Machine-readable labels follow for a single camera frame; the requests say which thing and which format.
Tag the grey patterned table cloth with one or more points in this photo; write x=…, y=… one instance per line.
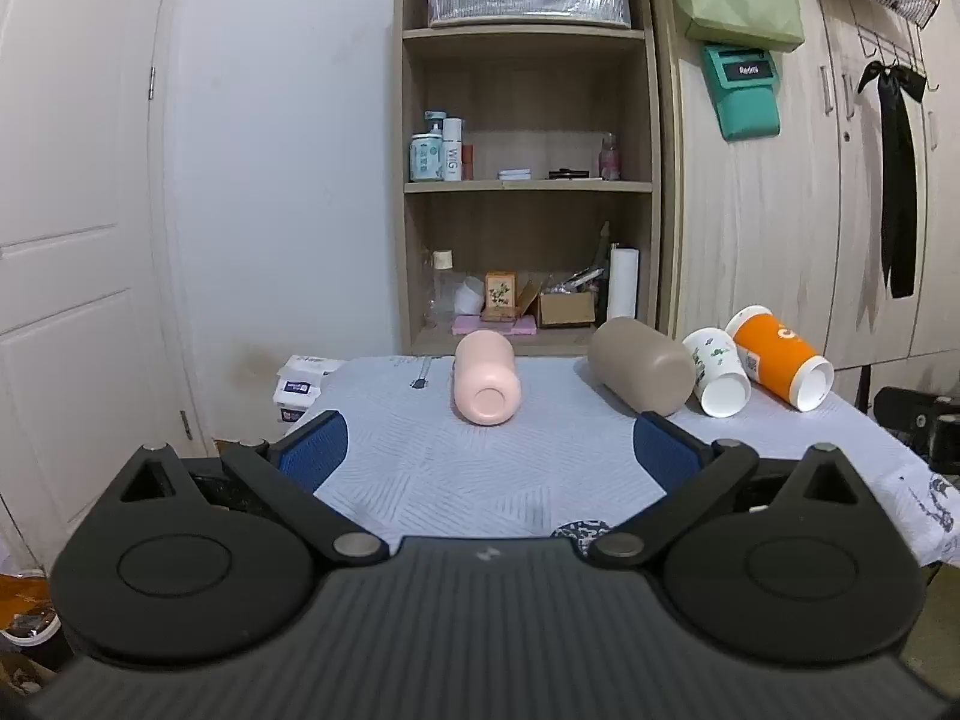
x=465, y=465

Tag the cardboard box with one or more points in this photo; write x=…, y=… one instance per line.
x=566, y=310

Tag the teal and white bottle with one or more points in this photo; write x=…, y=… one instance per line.
x=426, y=156

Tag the light wooden wardrobe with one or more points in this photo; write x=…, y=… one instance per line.
x=810, y=202

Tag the black flat case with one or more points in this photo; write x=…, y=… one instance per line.
x=568, y=174

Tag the pink flat box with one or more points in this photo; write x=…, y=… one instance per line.
x=480, y=325

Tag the white flat box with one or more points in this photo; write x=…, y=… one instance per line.
x=515, y=174

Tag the white tissue pack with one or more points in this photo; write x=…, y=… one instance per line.
x=296, y=394
x=315, y=365

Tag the small floral picture box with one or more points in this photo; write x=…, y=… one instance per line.
x=500, y=296

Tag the white tube bottle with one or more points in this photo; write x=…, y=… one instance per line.
x=452, y=154

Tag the pink bottle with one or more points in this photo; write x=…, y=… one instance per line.
x=610, y=159

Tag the paper towel roll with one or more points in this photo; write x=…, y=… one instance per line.
x=622, y=285

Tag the small red bottle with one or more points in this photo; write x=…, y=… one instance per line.
x=466, y=163

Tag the taupe cup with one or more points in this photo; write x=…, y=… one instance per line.
x=637, y=364

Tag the olive green bag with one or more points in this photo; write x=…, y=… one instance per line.
x=739, y=0

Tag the white door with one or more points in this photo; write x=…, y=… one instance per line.
x=75, y=240

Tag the pink cup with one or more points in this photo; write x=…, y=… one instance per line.
x=486, y=371

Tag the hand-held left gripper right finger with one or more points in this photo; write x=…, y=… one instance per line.
x=664, y=451

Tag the clear plastic bottle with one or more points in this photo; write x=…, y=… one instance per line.
x=442, y=292

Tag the orange paper cup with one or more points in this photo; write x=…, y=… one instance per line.
x=776, y=356

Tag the metal hook rack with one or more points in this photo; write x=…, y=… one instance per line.
x=900, y=45

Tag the white paper cup green print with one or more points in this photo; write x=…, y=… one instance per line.
x=712, y=367

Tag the wooden shelf unit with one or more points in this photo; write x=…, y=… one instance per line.
x=532, y=199

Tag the black ribbon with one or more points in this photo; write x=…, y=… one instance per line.
x=896, y=165

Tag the white mug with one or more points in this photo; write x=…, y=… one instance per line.
x=470, y=298

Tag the teal bag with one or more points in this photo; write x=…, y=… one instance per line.
x=742, y=101

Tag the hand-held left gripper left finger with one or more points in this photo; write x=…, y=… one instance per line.
x=315, y=451

